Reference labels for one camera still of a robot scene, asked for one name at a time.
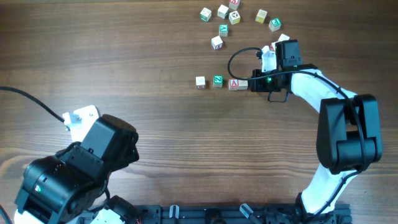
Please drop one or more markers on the yellow letter block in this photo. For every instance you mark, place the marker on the yellow letter block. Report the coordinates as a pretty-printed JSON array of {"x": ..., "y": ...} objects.
[{"x": 261, "y": 16}]

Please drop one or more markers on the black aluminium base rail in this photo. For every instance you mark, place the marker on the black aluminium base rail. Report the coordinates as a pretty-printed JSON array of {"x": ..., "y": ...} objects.
[{"x": 233, "y": 214}]

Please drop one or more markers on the blue P wooden block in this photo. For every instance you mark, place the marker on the blue P wooden block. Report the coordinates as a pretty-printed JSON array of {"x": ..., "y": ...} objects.
[{"x": 283, "y": 37}]

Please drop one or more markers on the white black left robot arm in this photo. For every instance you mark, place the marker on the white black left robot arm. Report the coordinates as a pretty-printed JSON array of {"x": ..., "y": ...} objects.
[{"x": 57, "y": 188}]

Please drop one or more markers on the yellow rim picture block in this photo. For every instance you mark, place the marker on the yellow rim picture block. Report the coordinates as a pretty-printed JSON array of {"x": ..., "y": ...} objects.
[{"x": 234, "y": 17}]

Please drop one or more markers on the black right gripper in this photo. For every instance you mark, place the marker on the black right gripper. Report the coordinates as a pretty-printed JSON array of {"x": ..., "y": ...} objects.
[{"x": 255, "y": 87}]

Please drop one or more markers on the red A top block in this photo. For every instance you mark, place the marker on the red A top block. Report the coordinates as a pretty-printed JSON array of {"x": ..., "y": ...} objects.
[{"x": 233, "y": 84}]

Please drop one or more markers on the green N side block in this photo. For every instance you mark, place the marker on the green N side block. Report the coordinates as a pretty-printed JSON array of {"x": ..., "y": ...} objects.
[{"x": 223, "y": 11}]

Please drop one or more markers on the green E top block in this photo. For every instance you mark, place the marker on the green E top block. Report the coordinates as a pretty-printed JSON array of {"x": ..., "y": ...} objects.
[{"x": 275, "y": 24}]

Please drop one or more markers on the green letter block far left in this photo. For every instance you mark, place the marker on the green letter block far left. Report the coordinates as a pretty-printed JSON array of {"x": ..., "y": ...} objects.
[{"x": 205, "y": 14}]

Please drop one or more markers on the red I wooden block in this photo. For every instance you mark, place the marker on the red I wooden block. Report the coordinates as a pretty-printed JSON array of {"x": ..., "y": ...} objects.
[{"x": 217, "y": 42}]

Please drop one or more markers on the red X top block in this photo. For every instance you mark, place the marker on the red X top block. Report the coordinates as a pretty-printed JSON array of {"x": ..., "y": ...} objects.
[{"x": 234, "y": 4}]

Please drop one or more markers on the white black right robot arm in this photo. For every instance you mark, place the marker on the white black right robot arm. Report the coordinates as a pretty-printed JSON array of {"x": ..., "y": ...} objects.
[{"x": 348, "y": 133}]

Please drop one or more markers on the snail picture wooden block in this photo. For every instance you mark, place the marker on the snail picture wooden block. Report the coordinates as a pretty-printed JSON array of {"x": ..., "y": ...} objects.
[{"x": 243, "y": 84}]

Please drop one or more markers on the green Z top block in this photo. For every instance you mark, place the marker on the green Z top block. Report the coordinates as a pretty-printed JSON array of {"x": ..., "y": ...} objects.
[{"x": 218, "y": 81}]

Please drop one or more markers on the green V top block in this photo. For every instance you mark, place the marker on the green V top block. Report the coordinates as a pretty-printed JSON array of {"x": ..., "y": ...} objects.
[{"x": 223, "y": 30}]

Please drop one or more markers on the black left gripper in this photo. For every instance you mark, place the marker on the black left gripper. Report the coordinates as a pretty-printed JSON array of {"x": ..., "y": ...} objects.
[{"x": 130, "y": 156}]

